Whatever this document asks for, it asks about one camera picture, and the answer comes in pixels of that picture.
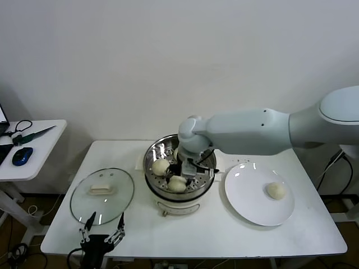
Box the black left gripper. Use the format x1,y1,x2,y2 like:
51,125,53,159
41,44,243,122
79,211,126,269

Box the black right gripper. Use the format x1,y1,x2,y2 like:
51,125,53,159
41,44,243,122
164,165,195,192

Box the glass lid with white handle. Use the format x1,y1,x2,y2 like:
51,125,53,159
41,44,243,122
70,167,135,226

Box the steel and white steamer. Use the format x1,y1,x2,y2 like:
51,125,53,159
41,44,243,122
145,175,217,218

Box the stainless steel steamer basket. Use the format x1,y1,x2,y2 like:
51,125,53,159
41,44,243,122
135,133,225,201

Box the white round plate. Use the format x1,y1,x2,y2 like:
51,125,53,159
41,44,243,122
224,162,296,226

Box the white side table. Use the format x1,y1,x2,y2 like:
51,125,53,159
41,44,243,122
0,119,68,244

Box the blue computer mouse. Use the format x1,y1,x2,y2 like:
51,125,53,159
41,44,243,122
11,147,34,166

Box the black laptop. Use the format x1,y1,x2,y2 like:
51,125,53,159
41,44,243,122
0,103,15,166

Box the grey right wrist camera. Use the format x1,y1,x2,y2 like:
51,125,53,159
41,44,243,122
181,161,197,178

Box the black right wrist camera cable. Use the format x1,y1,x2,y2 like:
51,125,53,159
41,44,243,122
195,147,220,174

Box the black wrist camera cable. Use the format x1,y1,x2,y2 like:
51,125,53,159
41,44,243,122
195,147,220,174
67,248,85,269

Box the black left wrist camera cable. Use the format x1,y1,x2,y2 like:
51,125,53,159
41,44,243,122
67,248,85,269

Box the white cable on floor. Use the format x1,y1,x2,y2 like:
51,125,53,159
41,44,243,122
27,193,65,218

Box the black floor cables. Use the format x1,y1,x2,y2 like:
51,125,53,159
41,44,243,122
7,242,49,269

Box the black looped cable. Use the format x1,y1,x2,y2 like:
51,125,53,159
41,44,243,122
0,120,33,138

